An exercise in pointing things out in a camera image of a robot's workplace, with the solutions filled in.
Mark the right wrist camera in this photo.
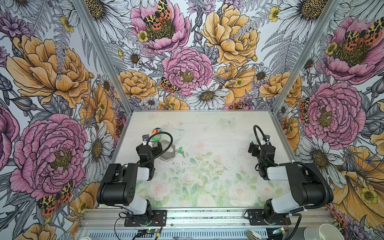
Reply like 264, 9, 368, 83
263, 135, 270, 143

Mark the white tape roll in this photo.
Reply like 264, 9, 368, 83
246, 230, 262, 240

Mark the aluminium front rail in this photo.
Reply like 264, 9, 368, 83
79, 208, 333, 233

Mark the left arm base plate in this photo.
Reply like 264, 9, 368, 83
124, 210, 168, 227

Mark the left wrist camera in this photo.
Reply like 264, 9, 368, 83
142, 135, 150, 142

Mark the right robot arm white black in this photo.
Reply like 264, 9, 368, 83
248, 142, 334, 225

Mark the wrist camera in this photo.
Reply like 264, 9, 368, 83
142, 135, 150, 142
263, 135, 270, 143

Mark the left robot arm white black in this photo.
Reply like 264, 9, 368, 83
97, 143, 162, 217

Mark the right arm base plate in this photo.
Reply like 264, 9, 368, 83
243, 209, 291, 226

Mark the white paper cup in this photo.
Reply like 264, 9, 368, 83
304, 224, 345, 240

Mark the colourful small toy ball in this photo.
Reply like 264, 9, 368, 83
152, 128, 162, 135

